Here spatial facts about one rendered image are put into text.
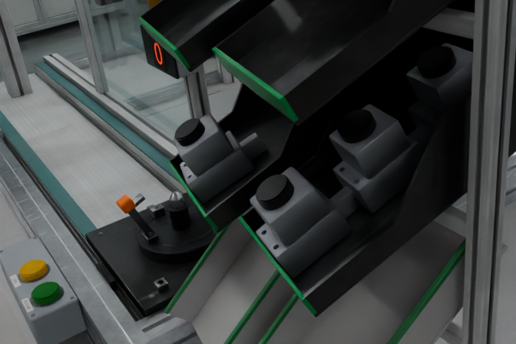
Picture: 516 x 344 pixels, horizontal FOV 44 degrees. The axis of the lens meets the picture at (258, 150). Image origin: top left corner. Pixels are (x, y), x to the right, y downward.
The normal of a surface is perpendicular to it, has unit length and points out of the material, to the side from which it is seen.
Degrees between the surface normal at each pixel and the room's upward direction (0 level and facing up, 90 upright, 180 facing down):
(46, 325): 90
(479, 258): 90
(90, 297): 0
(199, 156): 93
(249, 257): 45
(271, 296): 90
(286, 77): 25
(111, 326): 0
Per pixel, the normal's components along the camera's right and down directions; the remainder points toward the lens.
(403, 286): -0.73, -0.44
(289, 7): 0.39, 0.37
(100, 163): -0.11, -0.88
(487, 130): -0.83, 0.33
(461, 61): -0.49, -0.69
